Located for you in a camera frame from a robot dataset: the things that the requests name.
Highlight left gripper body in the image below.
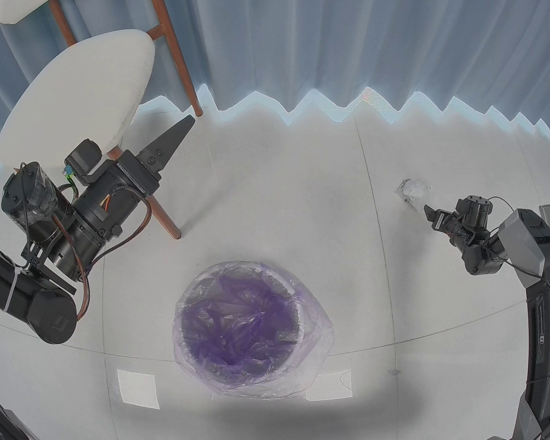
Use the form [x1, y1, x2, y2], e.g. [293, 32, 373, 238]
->
[72, 148, 162, 245]

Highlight crumpled clear wrapper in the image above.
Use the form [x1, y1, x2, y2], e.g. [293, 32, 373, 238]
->
[396, 178, 434, 212]

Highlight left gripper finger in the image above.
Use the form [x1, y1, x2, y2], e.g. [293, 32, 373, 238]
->
[137, 115, 196, 176]

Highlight thin black cable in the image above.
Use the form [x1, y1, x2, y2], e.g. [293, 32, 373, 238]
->
[488, 195, 518, 212]

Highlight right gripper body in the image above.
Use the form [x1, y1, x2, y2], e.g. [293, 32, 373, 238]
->
[432, 209, 459, 237]

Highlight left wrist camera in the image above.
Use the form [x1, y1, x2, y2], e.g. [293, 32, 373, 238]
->
[63, 138, 120, 187]

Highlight braided black cable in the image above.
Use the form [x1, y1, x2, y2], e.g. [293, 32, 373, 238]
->
[75, 186, 153, 322]

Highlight pale blue curtain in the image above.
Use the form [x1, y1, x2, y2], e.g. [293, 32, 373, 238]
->
[0, 0, 550, 161]

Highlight white trash bin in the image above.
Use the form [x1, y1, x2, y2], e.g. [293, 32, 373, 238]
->
[176, 264, 305, 386]

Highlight white wooden chair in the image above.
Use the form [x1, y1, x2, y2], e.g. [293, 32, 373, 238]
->
[0, 0, 204, 239]

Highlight purple plastic bag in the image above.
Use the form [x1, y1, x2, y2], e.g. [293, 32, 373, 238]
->
[172, 259, 335, 398]

